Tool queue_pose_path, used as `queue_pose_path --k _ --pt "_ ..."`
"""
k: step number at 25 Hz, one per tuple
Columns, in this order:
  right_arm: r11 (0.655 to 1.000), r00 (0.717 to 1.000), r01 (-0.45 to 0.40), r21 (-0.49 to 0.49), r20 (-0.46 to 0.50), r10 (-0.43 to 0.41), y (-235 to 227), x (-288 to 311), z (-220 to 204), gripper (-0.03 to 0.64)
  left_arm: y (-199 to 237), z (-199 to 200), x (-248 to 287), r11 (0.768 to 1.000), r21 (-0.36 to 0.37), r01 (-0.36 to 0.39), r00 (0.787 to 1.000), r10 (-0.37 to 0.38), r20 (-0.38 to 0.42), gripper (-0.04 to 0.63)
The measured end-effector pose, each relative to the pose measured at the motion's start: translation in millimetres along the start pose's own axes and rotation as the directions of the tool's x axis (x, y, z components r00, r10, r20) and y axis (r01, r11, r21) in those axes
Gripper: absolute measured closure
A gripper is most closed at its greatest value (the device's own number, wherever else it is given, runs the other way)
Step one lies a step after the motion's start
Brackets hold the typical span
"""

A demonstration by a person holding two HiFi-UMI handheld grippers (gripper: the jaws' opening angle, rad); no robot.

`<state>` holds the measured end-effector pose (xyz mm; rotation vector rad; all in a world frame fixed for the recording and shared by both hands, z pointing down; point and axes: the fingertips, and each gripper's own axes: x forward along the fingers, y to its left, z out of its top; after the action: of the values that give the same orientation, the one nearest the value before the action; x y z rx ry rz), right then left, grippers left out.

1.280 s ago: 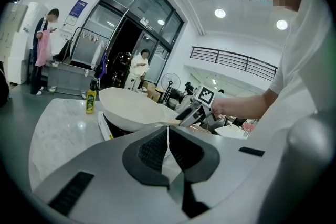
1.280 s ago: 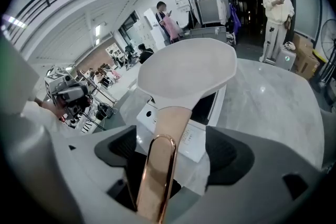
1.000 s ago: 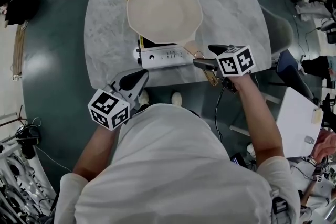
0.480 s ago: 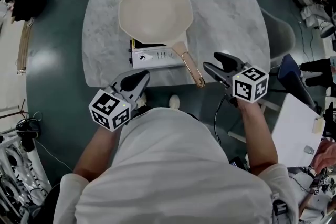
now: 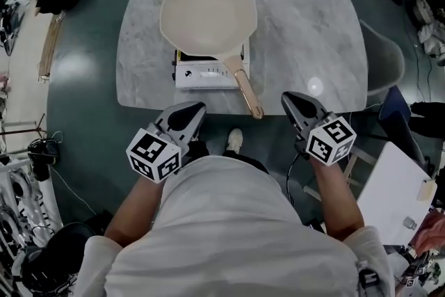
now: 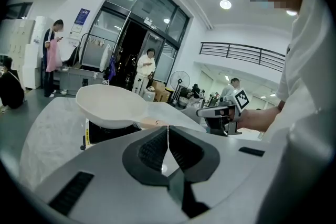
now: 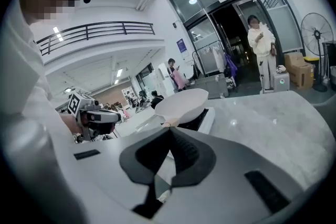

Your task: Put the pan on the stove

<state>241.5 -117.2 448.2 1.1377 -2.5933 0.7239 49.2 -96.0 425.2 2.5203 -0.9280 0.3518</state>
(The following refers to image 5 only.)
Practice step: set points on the person's black trousers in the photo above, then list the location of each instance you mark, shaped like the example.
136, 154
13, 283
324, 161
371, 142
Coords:
201, 151

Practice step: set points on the beige small box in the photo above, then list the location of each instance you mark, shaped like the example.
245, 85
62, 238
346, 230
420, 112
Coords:
426, 190

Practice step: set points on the person's right forearm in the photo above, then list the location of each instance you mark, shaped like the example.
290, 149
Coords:
337, 198

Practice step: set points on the small clear bottle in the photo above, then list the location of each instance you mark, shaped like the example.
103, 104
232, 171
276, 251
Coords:
410, 222

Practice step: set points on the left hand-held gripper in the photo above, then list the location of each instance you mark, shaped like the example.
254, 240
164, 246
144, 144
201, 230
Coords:
154, 156

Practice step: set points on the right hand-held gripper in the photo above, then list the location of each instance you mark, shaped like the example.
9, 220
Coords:
330, 142

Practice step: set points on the dark blue chair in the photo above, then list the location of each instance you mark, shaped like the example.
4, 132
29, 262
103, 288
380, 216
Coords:
400, 125

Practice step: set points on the grey shell chair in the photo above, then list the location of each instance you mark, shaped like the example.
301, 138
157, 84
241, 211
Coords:
382, 59

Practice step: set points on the person's white shirt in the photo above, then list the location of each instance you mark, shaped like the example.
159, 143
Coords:
226, 236

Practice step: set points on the small white table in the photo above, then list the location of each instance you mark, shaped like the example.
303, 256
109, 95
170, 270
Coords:
393, 194

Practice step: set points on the person's white shoe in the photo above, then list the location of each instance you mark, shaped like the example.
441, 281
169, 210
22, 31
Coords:
234, 140

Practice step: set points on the person's left forearm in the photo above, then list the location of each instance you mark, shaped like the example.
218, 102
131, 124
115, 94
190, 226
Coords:
135, 212

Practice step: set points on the white portable stove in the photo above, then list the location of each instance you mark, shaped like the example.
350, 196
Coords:
198, 78

